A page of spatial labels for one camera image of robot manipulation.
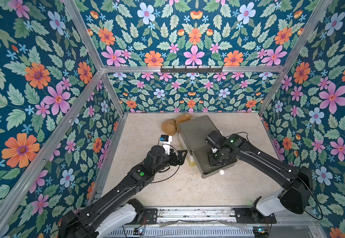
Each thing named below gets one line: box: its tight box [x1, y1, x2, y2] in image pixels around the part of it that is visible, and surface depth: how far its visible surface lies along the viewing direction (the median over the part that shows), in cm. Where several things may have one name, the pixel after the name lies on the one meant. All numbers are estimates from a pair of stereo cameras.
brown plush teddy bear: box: [161, 113, 192, 136], surface depth 101 cm
